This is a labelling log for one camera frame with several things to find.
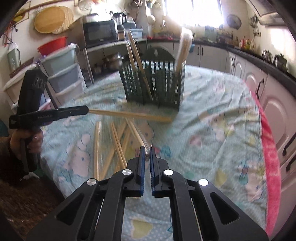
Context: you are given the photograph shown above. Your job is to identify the round bamboo board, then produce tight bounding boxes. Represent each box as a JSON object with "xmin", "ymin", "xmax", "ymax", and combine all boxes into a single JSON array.
[{"xmin": 34, "ymin": 6, "xmax": 74, "ymax": 35}]

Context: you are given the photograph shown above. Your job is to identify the blue storage box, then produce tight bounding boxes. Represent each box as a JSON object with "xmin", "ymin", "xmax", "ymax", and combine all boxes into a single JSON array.
[{"xmin": 130, "ymin": 29, "xmax": 144, "ymax": 39}]

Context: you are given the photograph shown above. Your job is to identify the red plastic basin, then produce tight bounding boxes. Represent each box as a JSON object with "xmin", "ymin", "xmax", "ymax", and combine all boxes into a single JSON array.
[{"xmin": 37, "ymin": 36, "xmax": 67, "ymax": 56}]

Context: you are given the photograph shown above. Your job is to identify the green plastic utensil basket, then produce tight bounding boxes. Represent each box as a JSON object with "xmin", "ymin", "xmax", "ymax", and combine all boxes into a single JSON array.
[{"xmin": 119, "ymin": 47, "xmax": 186, "ymax": 110}]

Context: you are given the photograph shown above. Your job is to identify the plastic drawer tower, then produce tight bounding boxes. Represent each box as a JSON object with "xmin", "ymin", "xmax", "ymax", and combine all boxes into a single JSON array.
[{"xmin": 4, "ymin": 43, "xmax": 86, "ymax": 110}]

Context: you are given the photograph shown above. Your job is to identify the black microwave oven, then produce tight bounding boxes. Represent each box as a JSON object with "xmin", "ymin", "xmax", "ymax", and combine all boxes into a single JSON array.
[{"xmin": 83, "ymin": 19, "xmax": 118, "ymax": 48}]

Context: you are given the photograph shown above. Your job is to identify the wall ventilation fan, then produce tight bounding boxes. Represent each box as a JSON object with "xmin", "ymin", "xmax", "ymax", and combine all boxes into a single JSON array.
[{"xmin": 226, "ymin": 14, "xmax": 242, "ymax": 30}]

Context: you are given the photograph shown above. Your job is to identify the black blender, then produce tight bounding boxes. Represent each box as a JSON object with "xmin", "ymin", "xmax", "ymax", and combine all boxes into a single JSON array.
[{"xmin": 112, "ymin": 12, "xmax": 126, "ymax": 31}]

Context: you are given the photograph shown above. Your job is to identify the person's left hand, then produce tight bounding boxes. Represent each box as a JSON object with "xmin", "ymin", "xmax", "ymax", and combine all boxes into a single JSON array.
[{"xmin": 9, "ymin": 128, "xmax": 44, "ymax": 160}]

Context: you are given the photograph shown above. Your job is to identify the wrapped chopsticks in basket right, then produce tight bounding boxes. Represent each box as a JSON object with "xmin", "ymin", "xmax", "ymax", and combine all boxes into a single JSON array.
[{"xmin": 174, "ymin": 27, "xmax": 194, "ymax": 73}]

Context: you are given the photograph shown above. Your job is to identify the stainless steel pot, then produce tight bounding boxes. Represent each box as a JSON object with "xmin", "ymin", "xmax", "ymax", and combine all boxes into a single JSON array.
[{"xmin": 103, "ymin": 52, "xmax": 124, "ymax": 71}]

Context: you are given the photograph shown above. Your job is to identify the chopsticks pair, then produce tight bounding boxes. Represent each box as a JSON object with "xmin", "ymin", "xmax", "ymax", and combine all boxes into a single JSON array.
[
  {"xmin": 89, "ymin": 108, "xmax": 172, "ymax": 123},
  {"xmin": 110, "ymin": 121, "xmax": 126, "ymax": 170},
  {"xmin": 126, "ymin": 29, "xmax": 153, "ymax": 100},
  {"xmin": 93, "ymin": 121, "xmax": 101, "ymax": 181},
  {"xmin": 125, "ymin": 118, "xmax": 148, "ymax": 152}
]

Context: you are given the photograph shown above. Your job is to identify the pink towel blanket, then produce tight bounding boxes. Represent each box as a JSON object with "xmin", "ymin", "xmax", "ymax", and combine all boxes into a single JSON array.
[{"xmin": 239, "ymin": 80, "xmax": 281, "ymax": 236}]

